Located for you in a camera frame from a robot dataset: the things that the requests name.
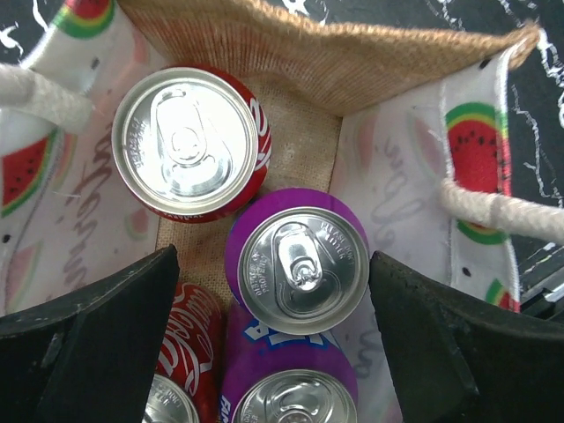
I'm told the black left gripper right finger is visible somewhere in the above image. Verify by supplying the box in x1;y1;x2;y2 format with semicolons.
369;251;563;422

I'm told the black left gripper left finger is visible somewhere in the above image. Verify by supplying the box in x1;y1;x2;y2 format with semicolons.
1;245;179;422

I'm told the purple soda can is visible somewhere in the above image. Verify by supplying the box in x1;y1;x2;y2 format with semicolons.
224;188;369;335
219;302;358;423

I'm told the red cola can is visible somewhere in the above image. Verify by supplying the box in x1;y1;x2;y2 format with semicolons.
143;282;225;422
111;66;272;223

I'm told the watermelon print canvas bag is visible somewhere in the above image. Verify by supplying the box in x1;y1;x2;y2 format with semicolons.
1;1;563;422

